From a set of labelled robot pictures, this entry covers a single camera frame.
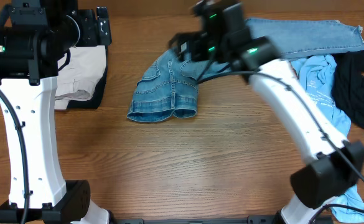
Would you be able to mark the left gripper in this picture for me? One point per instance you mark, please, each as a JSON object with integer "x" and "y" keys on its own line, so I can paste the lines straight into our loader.
{"x": 86, "y": 20}

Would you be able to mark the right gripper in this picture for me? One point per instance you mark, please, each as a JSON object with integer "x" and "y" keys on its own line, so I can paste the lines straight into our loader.
{"x": 195, "y": 38}

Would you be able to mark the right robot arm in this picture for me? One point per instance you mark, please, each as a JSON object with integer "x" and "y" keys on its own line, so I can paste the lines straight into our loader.
{"x": 332, "y": 164}

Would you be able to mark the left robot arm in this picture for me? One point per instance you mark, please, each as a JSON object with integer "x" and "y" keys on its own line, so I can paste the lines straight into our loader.
{"x": 34, "y": 36}

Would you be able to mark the folded beige trousers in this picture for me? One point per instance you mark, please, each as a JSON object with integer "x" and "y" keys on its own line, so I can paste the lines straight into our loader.
{"x": 65, "y": 86}

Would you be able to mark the folded black garment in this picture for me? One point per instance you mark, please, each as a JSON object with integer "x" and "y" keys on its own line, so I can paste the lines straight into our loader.
{"x": 88, "y": 69}

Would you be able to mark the light blue printed t-shirt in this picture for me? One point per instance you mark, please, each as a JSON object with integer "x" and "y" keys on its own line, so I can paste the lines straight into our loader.
{"x": 316, "y": 76}

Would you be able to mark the crumpled black garment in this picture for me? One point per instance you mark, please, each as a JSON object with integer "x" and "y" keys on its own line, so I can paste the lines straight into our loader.
{"x": 348, "y": 89}

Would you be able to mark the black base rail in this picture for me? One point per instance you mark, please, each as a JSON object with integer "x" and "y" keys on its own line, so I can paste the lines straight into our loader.
{"x": 194, "y": 221}

